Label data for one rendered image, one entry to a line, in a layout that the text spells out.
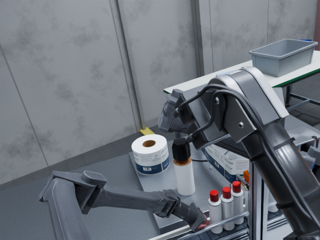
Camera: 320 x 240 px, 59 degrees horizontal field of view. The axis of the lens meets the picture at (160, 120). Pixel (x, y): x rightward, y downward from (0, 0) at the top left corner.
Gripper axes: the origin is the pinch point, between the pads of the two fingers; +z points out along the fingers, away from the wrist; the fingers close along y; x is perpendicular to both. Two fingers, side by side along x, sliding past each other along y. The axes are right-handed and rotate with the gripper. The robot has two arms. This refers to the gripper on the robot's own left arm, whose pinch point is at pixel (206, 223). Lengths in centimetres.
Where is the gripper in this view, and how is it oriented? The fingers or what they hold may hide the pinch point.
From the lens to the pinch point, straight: 125.0
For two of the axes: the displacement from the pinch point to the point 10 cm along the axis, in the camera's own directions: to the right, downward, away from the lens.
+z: 7.0, 5.1, 5.0
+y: -3.1, -4.1, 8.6
